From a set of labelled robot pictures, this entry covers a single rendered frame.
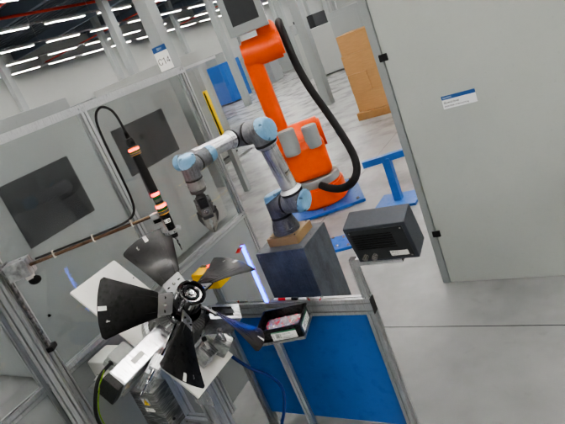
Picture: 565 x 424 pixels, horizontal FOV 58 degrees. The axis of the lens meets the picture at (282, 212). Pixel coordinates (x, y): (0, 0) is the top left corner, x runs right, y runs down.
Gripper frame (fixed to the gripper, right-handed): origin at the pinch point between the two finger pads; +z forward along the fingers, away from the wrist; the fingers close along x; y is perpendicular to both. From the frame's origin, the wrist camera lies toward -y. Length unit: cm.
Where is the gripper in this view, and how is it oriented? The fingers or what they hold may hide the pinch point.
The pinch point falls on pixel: (213, 230)
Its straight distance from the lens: 225.7
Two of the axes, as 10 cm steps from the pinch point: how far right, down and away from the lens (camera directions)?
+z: 2.7, 8.5, 4.4
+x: -9.1, 3.8, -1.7
